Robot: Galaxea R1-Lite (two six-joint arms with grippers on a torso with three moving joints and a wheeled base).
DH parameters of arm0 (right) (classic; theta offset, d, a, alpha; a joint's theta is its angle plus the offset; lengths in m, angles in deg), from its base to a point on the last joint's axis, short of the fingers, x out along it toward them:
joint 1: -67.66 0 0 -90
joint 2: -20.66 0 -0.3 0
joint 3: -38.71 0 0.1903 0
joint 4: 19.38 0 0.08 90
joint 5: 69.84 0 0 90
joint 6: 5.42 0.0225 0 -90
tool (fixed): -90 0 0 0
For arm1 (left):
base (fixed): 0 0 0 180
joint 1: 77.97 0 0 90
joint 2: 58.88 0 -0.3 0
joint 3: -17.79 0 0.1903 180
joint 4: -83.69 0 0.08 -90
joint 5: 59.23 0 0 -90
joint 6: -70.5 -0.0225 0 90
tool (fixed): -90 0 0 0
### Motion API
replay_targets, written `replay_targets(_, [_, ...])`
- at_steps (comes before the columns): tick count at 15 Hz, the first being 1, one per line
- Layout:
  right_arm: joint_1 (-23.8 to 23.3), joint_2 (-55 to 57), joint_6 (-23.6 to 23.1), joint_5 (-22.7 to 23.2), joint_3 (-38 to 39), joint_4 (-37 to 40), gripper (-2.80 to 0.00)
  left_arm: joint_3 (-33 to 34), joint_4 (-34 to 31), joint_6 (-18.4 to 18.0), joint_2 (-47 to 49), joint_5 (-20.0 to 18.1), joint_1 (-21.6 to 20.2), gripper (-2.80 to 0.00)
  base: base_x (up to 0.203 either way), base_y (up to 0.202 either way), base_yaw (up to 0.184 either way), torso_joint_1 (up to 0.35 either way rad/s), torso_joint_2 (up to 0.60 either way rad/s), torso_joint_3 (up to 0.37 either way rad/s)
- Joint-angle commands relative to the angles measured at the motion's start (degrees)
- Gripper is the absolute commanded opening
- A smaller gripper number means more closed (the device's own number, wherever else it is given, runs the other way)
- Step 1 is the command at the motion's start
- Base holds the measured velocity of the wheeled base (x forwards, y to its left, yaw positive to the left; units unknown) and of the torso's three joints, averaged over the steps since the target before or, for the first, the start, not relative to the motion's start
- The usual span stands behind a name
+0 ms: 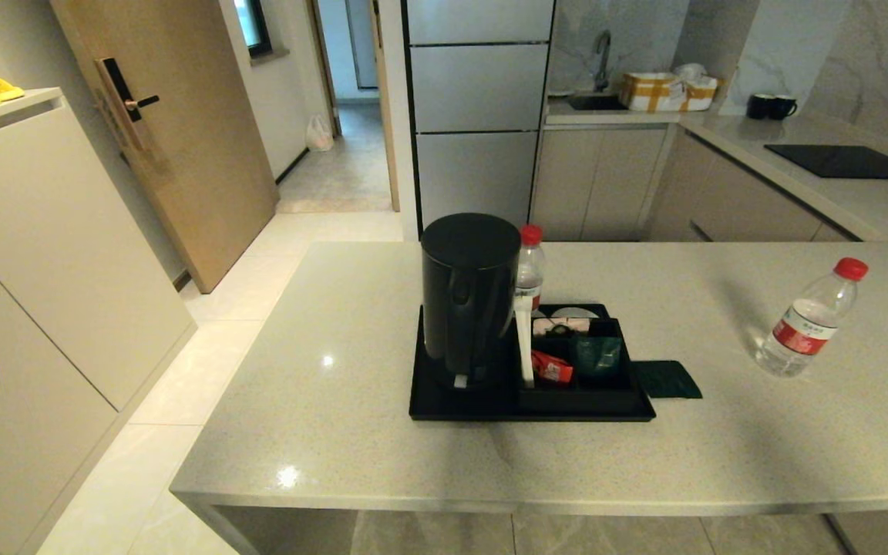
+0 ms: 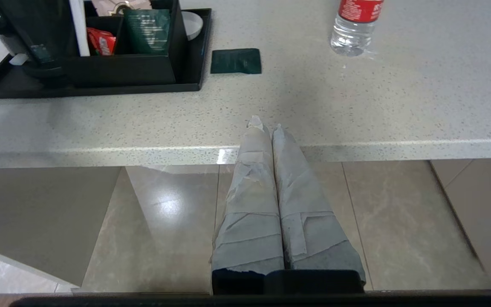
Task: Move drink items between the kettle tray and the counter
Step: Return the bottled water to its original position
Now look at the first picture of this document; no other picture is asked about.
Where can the white crumpled plastic bag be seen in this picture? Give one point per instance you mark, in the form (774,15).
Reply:
(691,72)

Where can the silver refrigerator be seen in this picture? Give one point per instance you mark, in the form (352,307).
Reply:
(475,116)

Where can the dark green tea packet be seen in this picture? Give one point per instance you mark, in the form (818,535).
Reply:
(667,379)
(597,354)

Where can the cardboard box yellow tape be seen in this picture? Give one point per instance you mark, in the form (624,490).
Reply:
(660,92)

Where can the cream tall cabinet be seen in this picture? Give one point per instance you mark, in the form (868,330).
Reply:
(43,293)

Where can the beige kitchen counter cabinets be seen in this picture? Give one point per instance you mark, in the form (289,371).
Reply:
(606,181)

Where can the black electric kettle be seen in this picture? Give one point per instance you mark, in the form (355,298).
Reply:
(467,293)

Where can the black gold door lock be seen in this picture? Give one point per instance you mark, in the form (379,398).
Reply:
(122,100)

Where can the clear water bottle red cap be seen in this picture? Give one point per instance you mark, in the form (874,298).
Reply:
(802,331)
(531,271)

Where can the dark kitchen sink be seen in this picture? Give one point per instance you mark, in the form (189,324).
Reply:
(597,102)

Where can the black compartment organizer box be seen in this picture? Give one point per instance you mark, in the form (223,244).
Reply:
(583,398)

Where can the black induction cooktop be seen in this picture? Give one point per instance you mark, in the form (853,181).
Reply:
(849,162)

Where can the white tied plastic bag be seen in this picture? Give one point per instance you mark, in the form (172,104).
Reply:
(319,133)

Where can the dark framed window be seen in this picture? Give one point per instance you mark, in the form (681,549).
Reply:
(253,23)

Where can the chrome kitchen faucet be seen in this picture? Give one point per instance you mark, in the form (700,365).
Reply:
(603,58)

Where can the white round coaster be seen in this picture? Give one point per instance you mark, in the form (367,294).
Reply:
(575,312)

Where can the white brown sachet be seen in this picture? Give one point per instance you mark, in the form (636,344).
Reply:
(560,326)

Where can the black rectangular serving tray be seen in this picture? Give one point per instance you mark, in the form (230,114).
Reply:
(459,406)

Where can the light wooden door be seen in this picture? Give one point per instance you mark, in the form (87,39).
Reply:
(197,154)

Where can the white upright paper sleeve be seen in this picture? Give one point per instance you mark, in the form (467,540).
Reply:
(525,339)

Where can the red tea packet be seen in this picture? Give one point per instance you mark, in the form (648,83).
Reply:
(552,368)

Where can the black mug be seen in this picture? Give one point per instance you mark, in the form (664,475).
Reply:
(758,106)
(779,108)

